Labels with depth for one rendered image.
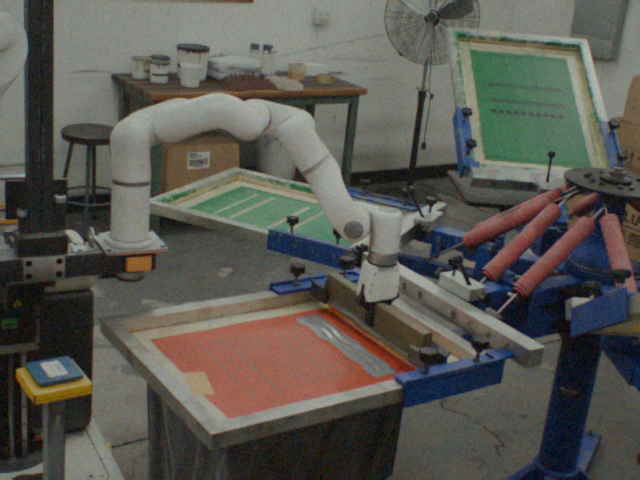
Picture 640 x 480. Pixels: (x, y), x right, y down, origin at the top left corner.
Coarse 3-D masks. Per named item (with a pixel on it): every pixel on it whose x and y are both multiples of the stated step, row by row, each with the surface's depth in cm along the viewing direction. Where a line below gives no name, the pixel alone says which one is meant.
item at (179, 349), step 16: (256, 320) 249; (272, 320) 250; (288, 320) 251; (336, 320) 254; (176, 336) 235; (192, 336) 236; (208, 336) 237; (224, 336) 238; (352, 336) 245; (368, 336) 246; (176, 352) 227; (192, 352) 228; (192, 368) 220; (208, 368) 221
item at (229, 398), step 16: (336, 352) 236; (384, 352) 238; (400, 368) 231; (416, 368) 232; (224, 384) 215; (320, 384) 219; (336, 384) 220; (352, 384) 221; (368, 384) 222; (208, 400) 208; (224, 400) 208; (240, 400) 209; (256, 400) 210; (272, 400) 210; (288, 400) 211; (304, 400) 212
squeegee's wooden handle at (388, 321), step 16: (336, 272) 258; (336, 288) 254; (352, 288) 248; (352, 304) 248; (384, 304) 240; (384, 320) 238; (400, 320) 232; (400, 336) 233; (416, 336) 228; (432, 336) 227
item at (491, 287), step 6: (486, 282) 267; (492, 282) 267; (486, 288) 262; (492, 288) 263; (498, 288) 263; (504, 288) 264; (492, 294) 261; (498, 294) 263; (504, 294) 264; (492, 300) 262; (498, 300) 263; (474, 306) 259; (486, 306) 261; (492, 306) 263
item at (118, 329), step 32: (128, 320) 233; (160, 320) 238; (192, 320) 244; (416, 320) 251; (128, 352) 220; (160, 384) 206; (384, 384) 215; (192, 416) 195; (256, 416) 196; (288, 416) 198; (320, 416) 203
